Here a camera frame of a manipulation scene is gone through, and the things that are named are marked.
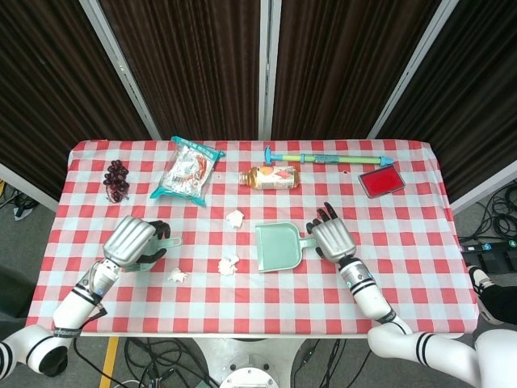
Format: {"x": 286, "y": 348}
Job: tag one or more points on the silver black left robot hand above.
{"x": 127, "y": 238}

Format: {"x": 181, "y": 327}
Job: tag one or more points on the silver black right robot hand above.
{"x": 333, "y": 238}

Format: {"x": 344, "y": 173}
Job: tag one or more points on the green hand broom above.
{"x": 172, "y": 242}

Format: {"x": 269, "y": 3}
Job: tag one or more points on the green plastic dustpan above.
{"x": 278, "y": 246}

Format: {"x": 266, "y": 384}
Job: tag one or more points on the white tissue ball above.
{"x": 177, "y": 275}
{"x": 235, "y": 219}
{"x": 228, "y": 265}

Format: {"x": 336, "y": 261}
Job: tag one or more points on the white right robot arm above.
{"x": 367, "y": 299}

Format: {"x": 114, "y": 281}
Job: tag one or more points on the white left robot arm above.
{"x": 76, "y": 307}

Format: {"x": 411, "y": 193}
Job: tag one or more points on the dark purple grape bunch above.
{"x": 117, "y": 180}

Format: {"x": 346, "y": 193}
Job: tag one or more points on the red ink pad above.
{"x": 381, "y": 182}

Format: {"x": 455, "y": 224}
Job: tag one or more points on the green blue toy water pump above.
{"x": 343, "y": 158}

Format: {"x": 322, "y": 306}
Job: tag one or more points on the tea bottle with label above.
{"x": 274, "y": 178}

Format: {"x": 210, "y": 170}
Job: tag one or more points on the teal clear snack bag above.
{"x": 186, "y": 174}

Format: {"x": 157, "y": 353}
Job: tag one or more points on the red white checkered tablecloth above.
{"x": 258, "y": 299}

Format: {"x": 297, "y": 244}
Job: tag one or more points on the white black sneaker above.
{"x": 478, "y": 283}

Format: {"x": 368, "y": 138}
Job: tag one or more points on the black power strip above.
{"x": 488, "y": 245}

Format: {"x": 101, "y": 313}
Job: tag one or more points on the brown partition panel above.
{"x": 190, "y": 68}
{"x": 343, "y": 68}
{"x": 40, "y": 81}
{"x": 476, "y": 101}

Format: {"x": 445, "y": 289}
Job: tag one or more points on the black trouser leg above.
{"x": 498, "y": 303}

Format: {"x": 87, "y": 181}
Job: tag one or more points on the white partition base rail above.
{"x": 484, "y": 188}
{"x": 28, "y": 188}

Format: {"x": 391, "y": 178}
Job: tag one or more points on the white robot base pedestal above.
{"x": 250, "y": 353}

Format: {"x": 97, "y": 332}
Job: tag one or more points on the white partition post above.
{"x": 412, "y": 68}
{"x": 121, "y": 68}
{"x": 268, "y": 68}

